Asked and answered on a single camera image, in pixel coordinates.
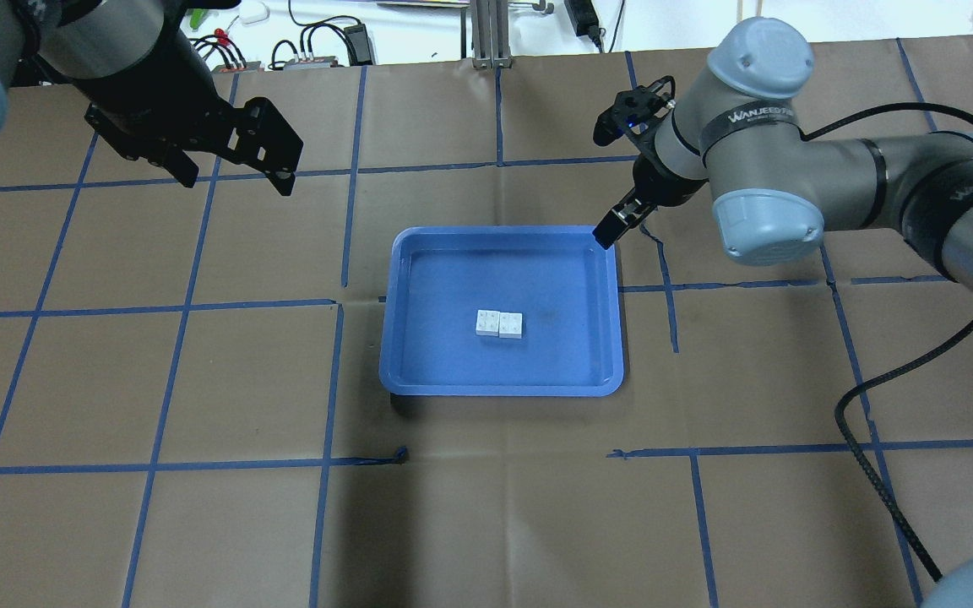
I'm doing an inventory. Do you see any aluminium profile post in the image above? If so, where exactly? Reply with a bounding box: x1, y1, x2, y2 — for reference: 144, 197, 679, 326
470, 0, 513, 70

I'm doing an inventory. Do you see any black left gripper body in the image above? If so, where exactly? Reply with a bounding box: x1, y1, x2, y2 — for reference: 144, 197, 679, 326
84, 42, 236, 166

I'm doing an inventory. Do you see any white block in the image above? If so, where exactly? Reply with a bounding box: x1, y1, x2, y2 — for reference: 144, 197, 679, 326
497, 312, 524, 339
475, 309, 501, 336

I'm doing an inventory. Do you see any black cables bundle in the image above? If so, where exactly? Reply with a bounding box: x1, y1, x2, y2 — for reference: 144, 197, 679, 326
267, 13, 373, 68

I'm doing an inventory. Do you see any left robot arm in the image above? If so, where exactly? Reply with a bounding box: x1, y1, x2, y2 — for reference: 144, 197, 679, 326
0, 1, 302, 196

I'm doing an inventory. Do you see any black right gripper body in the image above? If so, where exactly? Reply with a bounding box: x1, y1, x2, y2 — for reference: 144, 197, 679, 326
592, 76, 677, 146

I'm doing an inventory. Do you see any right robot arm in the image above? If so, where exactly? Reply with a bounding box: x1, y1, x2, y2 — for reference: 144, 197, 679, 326
592, 17, 973, 607

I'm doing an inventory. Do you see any blue plastic tray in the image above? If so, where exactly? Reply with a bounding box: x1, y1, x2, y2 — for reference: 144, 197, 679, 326
378, 225, 625, 398

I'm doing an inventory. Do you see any black power adapter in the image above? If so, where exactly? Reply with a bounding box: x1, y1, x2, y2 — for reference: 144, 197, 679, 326
563, 0, 602, 47

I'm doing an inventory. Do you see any black braided cable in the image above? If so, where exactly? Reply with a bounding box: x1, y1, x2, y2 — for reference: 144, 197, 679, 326
795, 101, 973, 584

